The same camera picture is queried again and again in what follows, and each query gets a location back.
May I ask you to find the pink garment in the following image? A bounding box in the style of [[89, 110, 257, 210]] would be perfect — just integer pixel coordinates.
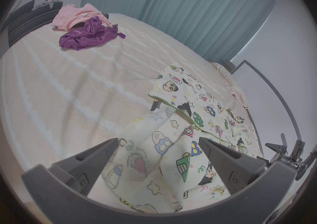
[[52, 4, 112, 31]]

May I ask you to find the purple satin garment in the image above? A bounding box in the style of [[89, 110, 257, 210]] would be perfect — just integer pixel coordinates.
[[59, 16, 127, 50]]

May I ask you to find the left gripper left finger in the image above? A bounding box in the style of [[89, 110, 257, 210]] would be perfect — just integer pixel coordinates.
[[50, 137, 119, 197]]

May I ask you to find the black chest of drawers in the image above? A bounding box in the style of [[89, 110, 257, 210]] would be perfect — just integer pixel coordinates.
[[7, 0, 63, 48]]

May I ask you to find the grey bedside table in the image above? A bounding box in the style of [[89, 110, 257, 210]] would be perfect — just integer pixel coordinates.
[[222, 59, 234, 71]]

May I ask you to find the white printed pyjama top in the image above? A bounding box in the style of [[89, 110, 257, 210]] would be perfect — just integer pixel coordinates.
[[100, 64, 249, 215]]

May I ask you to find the blue-green curtain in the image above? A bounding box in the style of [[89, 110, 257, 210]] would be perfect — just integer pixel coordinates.
[[80, 0, 279, 62]]

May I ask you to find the bed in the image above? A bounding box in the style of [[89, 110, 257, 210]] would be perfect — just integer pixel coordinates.
[[0, 12, 302, 215]]

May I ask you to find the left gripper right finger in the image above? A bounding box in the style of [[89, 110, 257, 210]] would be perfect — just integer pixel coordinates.
[[199, 136, 268, 197]]

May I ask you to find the cream pillow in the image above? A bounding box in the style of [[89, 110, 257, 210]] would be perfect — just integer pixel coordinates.
[[211, 62, 249, 108]]

